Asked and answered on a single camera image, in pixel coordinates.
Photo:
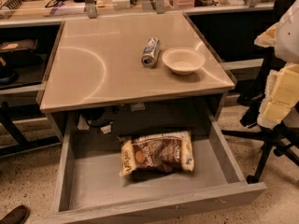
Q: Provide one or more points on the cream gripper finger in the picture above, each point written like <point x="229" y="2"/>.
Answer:
<point x="267" y="38"/>
<point x="281" y="95"/>

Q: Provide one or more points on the brown chip bag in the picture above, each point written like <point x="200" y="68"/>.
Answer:
<point x="162" y="152"/>

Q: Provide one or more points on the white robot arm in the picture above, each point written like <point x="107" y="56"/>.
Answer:
<point x="287" y="35"/>

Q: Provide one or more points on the beige counter cabinet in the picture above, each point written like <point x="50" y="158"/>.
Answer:
<point x="98" y="62"/>

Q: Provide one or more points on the open grey wooden drawer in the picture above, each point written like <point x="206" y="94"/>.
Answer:
<point x="90" y="191"/>

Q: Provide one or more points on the black office chair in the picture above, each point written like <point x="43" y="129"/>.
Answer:
<point x="281" y="139"/>

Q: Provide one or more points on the white paper bowl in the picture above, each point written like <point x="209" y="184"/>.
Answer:
<point x="183" y="61"/>

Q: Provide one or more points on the silver soda can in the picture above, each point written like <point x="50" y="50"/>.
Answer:
<point x="151" y="52"/>

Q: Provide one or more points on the long back workbench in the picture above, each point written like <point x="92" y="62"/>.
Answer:
<point x="147" y="13"/>

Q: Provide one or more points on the black coil spring holder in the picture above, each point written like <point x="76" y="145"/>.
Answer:
<point x="8" y="8"/>

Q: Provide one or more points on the brown shoe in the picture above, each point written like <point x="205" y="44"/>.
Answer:
<point x="17" y="216"/>

